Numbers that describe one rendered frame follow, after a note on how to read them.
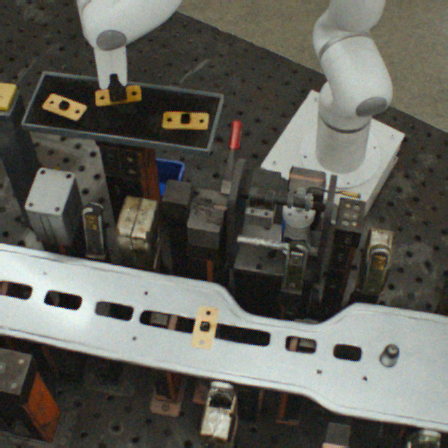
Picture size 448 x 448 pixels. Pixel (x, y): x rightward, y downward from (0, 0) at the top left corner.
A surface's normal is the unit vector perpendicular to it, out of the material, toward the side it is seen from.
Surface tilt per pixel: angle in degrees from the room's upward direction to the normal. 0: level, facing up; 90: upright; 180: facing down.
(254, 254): 0
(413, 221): 0
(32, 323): 0
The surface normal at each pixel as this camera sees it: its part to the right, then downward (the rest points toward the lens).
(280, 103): 0.00, -0.51
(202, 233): -0.20, 0.84
